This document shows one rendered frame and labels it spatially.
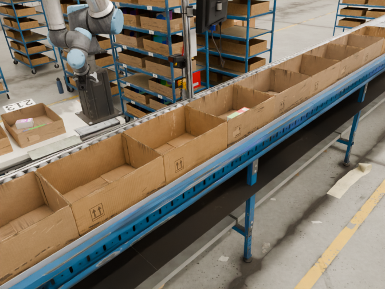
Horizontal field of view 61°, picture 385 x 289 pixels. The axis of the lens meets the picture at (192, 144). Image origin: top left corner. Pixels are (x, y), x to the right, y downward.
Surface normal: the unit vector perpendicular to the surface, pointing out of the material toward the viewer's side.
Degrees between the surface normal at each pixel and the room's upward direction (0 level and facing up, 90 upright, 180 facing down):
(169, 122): 89
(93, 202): 90
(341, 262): 0
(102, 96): 90
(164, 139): 89
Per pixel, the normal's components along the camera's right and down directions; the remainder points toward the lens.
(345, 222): -0.04, -0.86
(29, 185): 0.69, 0.34
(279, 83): -0.71, 0.38
